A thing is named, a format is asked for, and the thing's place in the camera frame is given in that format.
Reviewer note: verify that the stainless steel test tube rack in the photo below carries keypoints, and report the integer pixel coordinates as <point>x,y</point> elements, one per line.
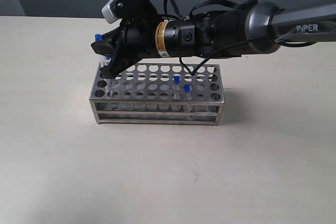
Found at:
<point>144,94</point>

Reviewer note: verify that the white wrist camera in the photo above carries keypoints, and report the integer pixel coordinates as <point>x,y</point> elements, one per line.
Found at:
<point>109,11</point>

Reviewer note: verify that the blue capped tube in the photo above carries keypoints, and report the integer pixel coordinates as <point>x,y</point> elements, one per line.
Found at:
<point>104,61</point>
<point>176,94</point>
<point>98,37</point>
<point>188,97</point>

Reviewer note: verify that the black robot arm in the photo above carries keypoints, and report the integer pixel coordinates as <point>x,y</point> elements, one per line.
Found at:
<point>213,29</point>

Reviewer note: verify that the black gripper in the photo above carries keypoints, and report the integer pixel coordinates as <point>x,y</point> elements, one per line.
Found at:
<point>136,43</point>

